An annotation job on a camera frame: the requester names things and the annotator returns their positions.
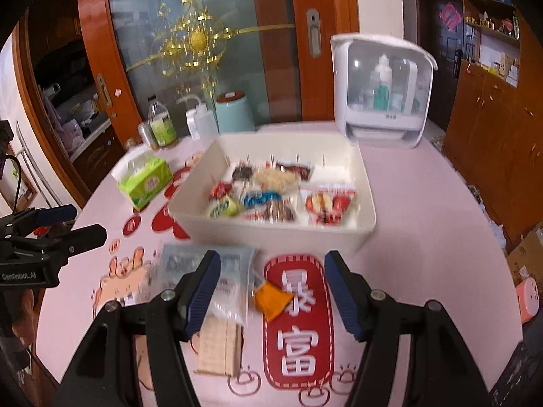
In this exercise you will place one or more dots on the white teal lotion bottle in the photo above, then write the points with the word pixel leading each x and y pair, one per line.
pixel 381 89

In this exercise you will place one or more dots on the white storage box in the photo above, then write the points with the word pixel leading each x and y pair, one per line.
pixel 271 237

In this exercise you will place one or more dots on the red white snack bag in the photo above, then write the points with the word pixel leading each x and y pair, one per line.
pixel 328 205

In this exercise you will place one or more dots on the teal canister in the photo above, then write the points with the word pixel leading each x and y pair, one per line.
pixel 235 114

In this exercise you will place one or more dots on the pink plastic toy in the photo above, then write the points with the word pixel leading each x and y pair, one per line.
pixel 528 301

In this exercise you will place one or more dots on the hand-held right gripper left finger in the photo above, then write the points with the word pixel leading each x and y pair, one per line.
pixel 201 292

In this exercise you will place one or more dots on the green tissue box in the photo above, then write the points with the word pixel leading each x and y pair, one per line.
pixel 146 184

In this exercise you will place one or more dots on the blue snack packet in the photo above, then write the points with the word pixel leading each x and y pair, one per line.
pixel 261 199

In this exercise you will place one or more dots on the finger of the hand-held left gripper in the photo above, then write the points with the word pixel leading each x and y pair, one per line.
pixel 85 237
pixel 55 213

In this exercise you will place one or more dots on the kitchen counter cabinet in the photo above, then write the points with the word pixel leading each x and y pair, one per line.
pixel 89 144

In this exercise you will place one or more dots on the maroon snack packet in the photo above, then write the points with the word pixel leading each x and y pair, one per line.
pixel 293 171

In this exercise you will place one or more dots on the wooden wall cabinet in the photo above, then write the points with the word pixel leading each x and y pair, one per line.
pixel 488 135

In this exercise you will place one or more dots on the clear bottle green label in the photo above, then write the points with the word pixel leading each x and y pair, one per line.
pixel 163 131

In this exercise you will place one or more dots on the clear pale cracker pack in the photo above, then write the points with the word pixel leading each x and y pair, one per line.
pixel 273 178

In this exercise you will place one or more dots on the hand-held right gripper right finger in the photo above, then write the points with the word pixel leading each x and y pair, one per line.
pixel 341 296

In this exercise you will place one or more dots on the cardboard box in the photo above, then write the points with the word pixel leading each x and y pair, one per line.
pixel 528 258

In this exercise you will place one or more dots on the dark entrance door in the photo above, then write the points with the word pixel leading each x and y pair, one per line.
pixel 437 51

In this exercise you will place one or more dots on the white cosmetics organizer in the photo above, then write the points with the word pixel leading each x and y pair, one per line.
pixel 382 123

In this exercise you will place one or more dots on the wafer biscuit pack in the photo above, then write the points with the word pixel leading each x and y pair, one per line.
pixel 218 347

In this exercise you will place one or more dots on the red orange snack packet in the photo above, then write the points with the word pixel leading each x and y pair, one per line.
pixel 253 215

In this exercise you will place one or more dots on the clear bag of white sachets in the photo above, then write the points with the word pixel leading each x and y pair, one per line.
pixel 229 271

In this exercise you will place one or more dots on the yellow green snack packet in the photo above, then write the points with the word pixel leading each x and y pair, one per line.
pixel 225 207

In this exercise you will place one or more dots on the gold hanging ornament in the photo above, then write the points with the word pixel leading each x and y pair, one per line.
pixel 197 38

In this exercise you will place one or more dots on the small red snack packet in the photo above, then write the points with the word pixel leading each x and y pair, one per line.
pixel 220 190

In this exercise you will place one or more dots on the wooden glass sliding door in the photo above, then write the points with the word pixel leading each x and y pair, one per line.
pixel 271 72

